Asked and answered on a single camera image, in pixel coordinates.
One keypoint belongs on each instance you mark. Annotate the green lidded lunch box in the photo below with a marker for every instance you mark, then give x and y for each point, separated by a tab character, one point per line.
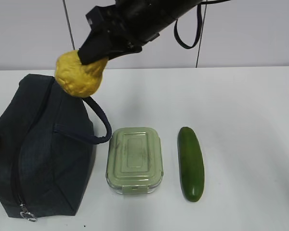
134	164

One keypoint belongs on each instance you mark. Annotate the dark blue zip bag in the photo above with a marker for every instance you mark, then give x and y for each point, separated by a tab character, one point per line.
47	138

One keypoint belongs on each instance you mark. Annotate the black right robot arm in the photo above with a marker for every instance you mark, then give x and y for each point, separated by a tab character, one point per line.
147	18

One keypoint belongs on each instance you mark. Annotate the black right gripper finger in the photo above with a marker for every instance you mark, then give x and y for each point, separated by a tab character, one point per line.
96	46
113	52

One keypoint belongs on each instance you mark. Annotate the green cucumber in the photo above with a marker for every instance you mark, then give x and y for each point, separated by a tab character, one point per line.
191	165

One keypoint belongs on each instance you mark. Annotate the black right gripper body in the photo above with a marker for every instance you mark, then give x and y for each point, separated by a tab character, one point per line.
108	20

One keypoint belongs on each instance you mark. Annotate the yellow bread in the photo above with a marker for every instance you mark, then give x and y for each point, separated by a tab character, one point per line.
76	79

